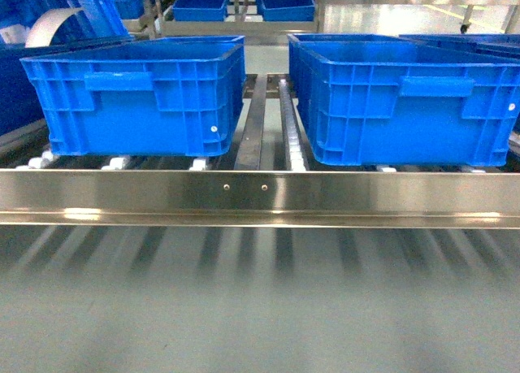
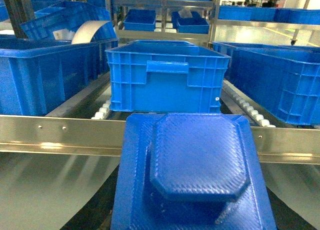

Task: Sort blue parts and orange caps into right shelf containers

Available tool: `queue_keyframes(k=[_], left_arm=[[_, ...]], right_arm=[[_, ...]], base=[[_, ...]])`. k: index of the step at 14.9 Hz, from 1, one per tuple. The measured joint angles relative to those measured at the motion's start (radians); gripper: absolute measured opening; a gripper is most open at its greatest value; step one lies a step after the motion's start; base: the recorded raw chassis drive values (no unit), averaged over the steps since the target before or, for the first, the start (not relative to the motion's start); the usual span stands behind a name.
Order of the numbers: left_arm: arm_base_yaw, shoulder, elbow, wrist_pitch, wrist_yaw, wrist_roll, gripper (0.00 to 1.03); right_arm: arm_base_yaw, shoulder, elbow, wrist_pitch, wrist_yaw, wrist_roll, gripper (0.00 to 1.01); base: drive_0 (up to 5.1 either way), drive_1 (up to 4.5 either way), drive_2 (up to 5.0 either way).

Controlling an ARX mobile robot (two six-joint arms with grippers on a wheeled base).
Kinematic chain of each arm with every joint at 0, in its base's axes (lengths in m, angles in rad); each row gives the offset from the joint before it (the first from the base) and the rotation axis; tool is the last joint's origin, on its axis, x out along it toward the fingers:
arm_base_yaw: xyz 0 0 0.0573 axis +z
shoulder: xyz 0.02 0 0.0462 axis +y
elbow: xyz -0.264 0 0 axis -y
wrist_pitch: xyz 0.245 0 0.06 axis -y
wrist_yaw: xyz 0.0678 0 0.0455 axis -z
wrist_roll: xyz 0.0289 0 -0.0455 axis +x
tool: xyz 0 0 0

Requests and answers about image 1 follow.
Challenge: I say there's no blue crate right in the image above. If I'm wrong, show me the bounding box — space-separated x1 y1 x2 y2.
288 34 519 167

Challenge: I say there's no white roller track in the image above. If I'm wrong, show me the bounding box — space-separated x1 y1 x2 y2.
279 79 309 172

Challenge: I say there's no blue crate left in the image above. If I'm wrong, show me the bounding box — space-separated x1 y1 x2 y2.
21 36 246 157

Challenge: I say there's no stainless steel shelf rack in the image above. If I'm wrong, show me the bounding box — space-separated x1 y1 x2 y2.
0 0 520 230

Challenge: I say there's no blue bin far left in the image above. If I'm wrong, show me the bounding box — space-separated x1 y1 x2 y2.
173 0 229 22

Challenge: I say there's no blue bin far right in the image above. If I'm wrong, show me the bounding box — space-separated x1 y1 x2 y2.
255 0 315 22

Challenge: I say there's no blue crate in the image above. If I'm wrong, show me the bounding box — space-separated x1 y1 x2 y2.
288 34 519 167
21 36 246 157

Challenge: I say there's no blue bin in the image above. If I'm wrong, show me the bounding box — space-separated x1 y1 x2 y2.
173 0 229 22
255 0 315 22

